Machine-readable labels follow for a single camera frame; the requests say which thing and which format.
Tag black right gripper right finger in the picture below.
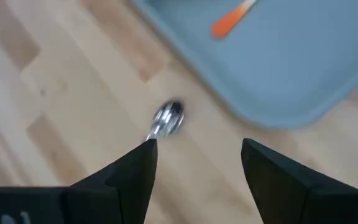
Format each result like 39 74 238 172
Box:
241 138 358 224

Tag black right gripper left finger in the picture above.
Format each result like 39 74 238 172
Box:
62 138 159 224

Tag orange-handled metal spoon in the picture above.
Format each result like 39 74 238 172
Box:
144 100 186 142

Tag orange-handled metal fork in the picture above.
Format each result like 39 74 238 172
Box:
209 0 258 40

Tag grey plastic tray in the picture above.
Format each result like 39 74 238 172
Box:
130 0 358 130

